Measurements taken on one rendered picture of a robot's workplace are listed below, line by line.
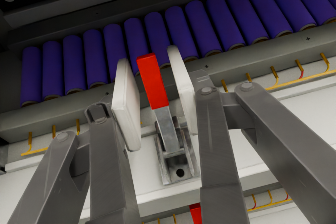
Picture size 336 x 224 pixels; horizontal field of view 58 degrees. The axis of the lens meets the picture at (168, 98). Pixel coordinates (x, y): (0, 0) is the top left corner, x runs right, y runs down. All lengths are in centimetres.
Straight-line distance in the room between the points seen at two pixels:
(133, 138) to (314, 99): 15
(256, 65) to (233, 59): 2
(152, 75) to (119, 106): 4
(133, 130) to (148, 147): 8
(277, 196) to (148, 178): 23
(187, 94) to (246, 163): 10
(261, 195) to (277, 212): 3
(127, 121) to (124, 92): 2
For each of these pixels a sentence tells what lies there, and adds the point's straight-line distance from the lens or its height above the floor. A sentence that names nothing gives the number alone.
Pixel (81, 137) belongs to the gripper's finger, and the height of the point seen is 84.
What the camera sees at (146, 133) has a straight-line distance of 24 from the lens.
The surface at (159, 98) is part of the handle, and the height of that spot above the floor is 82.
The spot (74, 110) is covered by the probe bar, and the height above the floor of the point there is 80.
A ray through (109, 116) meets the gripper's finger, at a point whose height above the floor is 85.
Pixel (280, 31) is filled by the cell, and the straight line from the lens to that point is 27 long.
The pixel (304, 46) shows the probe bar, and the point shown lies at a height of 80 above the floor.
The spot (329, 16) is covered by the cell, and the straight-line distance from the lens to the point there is 29.
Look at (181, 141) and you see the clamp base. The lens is 24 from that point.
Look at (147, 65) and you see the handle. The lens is 19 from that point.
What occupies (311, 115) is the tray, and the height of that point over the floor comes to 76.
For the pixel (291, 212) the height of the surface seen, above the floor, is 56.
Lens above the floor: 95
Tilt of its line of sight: 43 degrees down
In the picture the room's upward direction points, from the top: 17 degrees counter-clockwise
